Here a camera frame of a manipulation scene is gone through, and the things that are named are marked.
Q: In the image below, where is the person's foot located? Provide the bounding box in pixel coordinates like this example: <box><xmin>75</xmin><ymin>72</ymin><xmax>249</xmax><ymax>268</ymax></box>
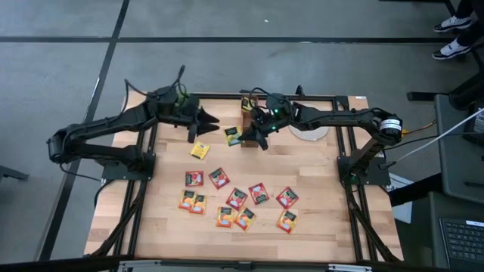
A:
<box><xmin>433</xmin><ymin>14</ymin><xmax>473</xmax><ymax>33</ymax></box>
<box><xmin>431</xmin><ymin>39</ymin><xmax>473</xmax><ymax>60</ymax></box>

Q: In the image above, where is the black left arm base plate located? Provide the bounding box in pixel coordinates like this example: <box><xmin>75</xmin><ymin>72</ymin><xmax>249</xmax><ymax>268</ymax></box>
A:
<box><xmin>95</xmin><ymin>150</ymin><xmax>157</xmax><ymax>181</ymax></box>

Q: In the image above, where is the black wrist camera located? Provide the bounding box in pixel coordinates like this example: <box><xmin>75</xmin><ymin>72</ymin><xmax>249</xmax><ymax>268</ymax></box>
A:
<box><xmin>265</xmin><ymin>92</ymin><xmax>293</xmax><ymax>114</ymax></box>
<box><xmin>147</xmin><ymin>85</ymin><xmax>179</xmax><ymax>115</ymax></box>

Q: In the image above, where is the red strawberry tea bag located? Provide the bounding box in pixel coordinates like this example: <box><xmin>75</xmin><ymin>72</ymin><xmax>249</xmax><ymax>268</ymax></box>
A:
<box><xmin>225</xmin><ymin>187</ymin><xmax>249</xmax><ymax>212</ymax></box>
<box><xmin>275</xmin><ymin>187</ymin><xmax>300</xmax><ymax>211</ymax></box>
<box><xmin>247</xmin><ymin>182</ymin><xmax>271</xmax><ymax>206</ymax></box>
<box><xmin>185</xmin><ymin>170</ymin><xmax>205</xmax><ymax>188</ymax></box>
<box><xmin>208</xmin><ymin>167</ymin><xmax>231</xmax><ymax>190</ymax></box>

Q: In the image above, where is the yellow extension cable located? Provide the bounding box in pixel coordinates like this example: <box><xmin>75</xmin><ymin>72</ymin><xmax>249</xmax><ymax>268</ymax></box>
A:
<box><xmin>400</xmin><ymin>120</ymin><xmax>436</xmax><ymax>137</ymax></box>

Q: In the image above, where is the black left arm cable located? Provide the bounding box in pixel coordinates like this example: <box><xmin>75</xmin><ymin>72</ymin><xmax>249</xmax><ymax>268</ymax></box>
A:
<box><xmin>124</xmin><ymin>63</ymin><xmax>188</xmax><ymax>97</ymax></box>

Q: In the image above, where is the black desktop device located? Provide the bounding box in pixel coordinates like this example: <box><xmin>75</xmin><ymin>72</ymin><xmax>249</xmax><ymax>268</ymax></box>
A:
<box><xmin>463</xmin><ymin>100</ymin><xmax>484</xmax><ymax>147</ymax></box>

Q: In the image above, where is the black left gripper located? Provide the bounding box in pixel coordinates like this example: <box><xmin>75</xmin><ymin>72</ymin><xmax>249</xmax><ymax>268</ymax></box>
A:
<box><xmin>178</xmin><ymin>96</ymin><xmax>221</xmax><ymax>144</ymax></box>

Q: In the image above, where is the black laptop keyboard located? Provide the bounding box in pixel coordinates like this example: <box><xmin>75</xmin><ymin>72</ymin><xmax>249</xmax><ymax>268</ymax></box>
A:
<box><xmin>438</xmin><ymin>218</ymin><xmax>484</xmax><ymax>271</ymax></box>

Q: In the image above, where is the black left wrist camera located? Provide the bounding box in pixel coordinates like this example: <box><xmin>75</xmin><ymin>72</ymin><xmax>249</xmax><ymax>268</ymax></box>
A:
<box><xmin>147</xmin><ymin>85</ymin><xmax>179</xmax><ymax>115</ymax></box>

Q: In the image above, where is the person's leg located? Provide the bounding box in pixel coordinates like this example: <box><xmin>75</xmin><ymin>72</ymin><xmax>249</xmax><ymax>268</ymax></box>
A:
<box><xmin>453</xmin><ymin>0</ymin><xmax>484</xmax><ymax>48</ymax></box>

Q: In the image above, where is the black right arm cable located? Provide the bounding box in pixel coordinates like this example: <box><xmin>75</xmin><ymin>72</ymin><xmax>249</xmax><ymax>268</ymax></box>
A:
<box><xmin>240</xmin><ymin>86</ymin><xmax>275</xmax><ymax>109</ymax></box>

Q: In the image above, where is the silver mounting bracket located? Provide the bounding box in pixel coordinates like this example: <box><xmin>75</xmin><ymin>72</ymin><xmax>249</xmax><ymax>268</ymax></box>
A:
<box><xmin>117</xmin><ymin>259</ymin><xmax>163</xmax><ymax>272</ymax></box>
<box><xmin>327</xmin><ymin>263</ymin><xmax>374</xmax><ymax>272</ymax></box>

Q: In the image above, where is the brown wooden tea organizer box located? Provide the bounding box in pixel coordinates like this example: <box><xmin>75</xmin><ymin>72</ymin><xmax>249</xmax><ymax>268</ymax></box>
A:
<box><xmin>240</xmin><ymin>95</ymin><xmax>260</xmax><ymax>149</ymax></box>

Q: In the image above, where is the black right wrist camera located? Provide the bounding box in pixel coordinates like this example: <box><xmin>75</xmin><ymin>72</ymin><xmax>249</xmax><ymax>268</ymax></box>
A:
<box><xmin>265</xmin><ymin>92</ymin><xmax>293</xmax><ymax>114</ymax></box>

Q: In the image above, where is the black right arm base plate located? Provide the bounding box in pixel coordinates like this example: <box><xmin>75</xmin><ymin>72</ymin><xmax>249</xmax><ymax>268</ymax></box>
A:
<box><xmin>337</xmin><ymin>154</ymin><xmax>392</xmax><ymax>187</ymax></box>

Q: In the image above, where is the white paper sheet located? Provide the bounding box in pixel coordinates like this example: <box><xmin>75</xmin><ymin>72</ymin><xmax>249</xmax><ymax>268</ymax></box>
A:
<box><xmin>387</xmin><ymin>172</ymin><xmax>414</xmax><ymax>224</ymax></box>

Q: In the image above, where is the thin black power cable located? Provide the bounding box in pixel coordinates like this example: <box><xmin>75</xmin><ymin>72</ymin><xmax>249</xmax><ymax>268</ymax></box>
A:
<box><xmin>400</xmin><ymin>130</ymin><xmax>484</xmax><ymax>148</ymax></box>

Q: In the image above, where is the dark grey side desk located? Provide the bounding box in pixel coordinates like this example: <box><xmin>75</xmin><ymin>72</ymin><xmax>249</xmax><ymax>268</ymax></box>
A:
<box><xmin>429</xmin><ymin>190</ymin><xmax>484</xmax><ymax>272</ymax></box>

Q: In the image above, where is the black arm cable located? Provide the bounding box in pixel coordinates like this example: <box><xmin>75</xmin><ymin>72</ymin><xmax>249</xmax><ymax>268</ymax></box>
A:
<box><xmin>240</xmin><ymin>86</ymin><xmax>275</xmax><ymax>109</ymax></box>
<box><xmin>124</xmin><ymin>63</ymin><xmax>188</xmax><ymax>97</ymax></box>

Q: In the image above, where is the white cable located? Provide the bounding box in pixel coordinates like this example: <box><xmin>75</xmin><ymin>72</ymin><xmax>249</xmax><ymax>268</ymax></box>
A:
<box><xmin>395</xmin><ymin>107</ymin><xmax>484</xmax><ymax>164</ymax></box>

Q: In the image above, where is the black stand foot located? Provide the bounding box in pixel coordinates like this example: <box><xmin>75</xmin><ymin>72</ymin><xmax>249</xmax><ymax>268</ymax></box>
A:
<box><xmin>0</xmin><ymin>165</ymin><xmax>30</xmax><ymax>182</ymax></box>

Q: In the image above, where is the black chair base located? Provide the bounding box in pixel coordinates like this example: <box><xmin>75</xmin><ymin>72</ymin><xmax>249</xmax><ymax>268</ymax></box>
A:
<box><xmin>406</xmin><ymin>71</ymin><xmax>484</xmax><ymax>111</ymax></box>

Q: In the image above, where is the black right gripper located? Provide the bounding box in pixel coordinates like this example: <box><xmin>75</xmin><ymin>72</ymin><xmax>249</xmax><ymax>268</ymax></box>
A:
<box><xmin>239</xmin><ymin>107</ymin><xmax>290</xmax><ymax>152</ymax></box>

